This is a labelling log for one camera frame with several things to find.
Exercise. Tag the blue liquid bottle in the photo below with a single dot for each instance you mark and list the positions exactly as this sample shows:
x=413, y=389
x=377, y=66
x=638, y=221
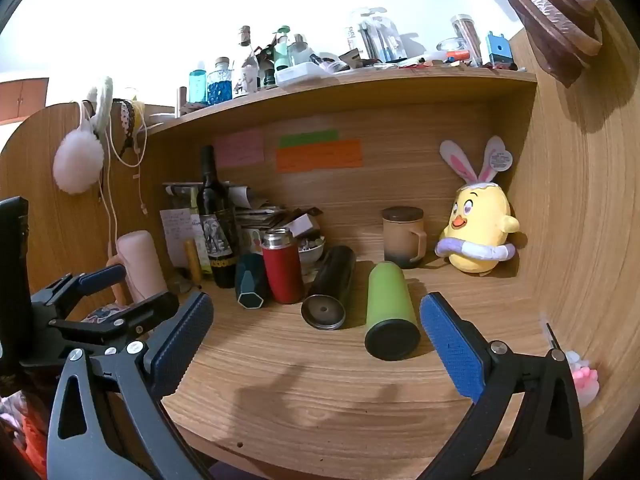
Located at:
x=197, y=82

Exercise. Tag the brown lidded mug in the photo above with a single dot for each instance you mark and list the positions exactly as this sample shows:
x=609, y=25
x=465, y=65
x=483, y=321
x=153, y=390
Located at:
x=402, y=235

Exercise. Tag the white bowl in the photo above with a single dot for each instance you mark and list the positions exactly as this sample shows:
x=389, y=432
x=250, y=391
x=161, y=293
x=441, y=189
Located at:
x=311, y=252

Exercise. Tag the colourful clothes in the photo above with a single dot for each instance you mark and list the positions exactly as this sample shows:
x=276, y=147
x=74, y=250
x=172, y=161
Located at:
x=22, y=430

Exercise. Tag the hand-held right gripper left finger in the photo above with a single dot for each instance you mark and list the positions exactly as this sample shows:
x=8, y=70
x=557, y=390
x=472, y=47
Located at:
x=181, y=345

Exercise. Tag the jar of blue beads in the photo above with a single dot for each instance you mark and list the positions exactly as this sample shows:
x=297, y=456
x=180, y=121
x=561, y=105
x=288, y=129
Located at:
x=220, y=82

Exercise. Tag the yellow chick plush toy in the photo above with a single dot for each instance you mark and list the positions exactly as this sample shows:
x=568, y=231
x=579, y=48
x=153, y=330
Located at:
x=477, y=225

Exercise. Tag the pink cylinder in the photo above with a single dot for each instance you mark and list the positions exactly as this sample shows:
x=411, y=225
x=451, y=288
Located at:
x=141, y=265

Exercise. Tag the white note card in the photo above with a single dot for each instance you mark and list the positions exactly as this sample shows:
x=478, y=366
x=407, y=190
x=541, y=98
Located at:
x=175, y=237

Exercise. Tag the small white box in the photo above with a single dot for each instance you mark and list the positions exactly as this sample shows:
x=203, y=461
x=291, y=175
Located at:
x=304, y=225

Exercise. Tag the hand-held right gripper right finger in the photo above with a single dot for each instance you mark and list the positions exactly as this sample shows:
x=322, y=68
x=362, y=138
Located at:
x=452, y=347

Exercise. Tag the white plastic tray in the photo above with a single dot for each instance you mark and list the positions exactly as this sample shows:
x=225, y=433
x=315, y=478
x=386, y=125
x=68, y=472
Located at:
x=302, y=73

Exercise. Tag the orange sticky note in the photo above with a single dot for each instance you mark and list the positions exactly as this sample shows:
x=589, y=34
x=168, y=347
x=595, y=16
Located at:
x=320, y=156

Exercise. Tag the white fluffy earmuffs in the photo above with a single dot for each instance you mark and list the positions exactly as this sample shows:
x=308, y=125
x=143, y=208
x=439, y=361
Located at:
x=80, y=155

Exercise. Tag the pink and white toy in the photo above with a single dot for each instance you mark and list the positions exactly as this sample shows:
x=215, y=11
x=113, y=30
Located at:
x=585, y=380

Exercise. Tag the green sticky note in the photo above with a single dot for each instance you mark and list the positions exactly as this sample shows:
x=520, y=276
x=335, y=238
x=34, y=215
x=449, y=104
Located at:
x=307, y=138

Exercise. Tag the wooden wall cabinet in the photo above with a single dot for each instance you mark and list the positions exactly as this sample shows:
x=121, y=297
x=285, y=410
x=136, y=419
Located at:
x=24, y=101

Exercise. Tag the dark teal hexagonal cup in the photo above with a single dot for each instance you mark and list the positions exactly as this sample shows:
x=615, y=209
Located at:
x=250, y=280

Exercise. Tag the red thermos flask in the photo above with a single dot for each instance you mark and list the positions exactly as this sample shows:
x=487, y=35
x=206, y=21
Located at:
x=281, y=267

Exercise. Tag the green tumbler cup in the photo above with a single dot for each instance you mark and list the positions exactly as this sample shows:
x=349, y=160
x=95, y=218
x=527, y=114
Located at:
x=391, y=310

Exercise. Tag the pink sticky note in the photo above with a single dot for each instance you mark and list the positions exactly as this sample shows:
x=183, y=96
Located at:
x=240, y=147

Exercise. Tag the dark patterned headband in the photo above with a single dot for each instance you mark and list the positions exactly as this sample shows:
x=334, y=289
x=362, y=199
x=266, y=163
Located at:
x=125, y=120

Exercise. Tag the dark wine bottle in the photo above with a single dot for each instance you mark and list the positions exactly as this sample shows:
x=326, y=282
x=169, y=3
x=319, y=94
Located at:
x=215, y=220

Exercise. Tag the clear blister pack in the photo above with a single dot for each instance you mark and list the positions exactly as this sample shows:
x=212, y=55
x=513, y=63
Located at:
x=372, y=35

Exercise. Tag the corked glass bottle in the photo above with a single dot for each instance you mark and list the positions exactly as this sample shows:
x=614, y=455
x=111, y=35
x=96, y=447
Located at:
x=244, y=40

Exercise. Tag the white figurine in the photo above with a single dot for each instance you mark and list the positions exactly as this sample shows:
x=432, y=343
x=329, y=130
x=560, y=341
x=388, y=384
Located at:
x=247, y=77

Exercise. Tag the patterned pouch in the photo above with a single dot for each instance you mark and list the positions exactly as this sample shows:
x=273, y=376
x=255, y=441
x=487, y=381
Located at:
x=102, y=315

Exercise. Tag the blue box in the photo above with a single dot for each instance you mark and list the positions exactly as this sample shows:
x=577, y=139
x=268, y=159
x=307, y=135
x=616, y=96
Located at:
x=498, y=51

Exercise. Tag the green pump bottle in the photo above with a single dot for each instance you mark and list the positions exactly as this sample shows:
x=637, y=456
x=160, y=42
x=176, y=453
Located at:
x=282, y=50

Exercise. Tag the glass jar with brown sticks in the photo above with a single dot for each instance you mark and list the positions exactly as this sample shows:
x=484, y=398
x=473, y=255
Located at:
x=466, y=37

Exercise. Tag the brown plastic bag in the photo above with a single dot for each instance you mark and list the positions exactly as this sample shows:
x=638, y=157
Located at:
x=550, y=15

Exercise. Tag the yellow tube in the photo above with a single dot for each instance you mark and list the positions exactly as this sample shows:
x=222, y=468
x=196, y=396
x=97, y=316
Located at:
x=193, y=260

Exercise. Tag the stack of papers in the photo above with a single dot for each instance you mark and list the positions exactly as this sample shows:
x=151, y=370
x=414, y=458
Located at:
x=257, y=210

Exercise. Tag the black tumbler cup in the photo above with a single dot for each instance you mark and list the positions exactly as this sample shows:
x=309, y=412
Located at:
x=330, y=287

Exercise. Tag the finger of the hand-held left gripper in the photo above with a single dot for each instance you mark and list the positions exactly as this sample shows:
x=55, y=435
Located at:
x=150, y=310
x=102, y=278

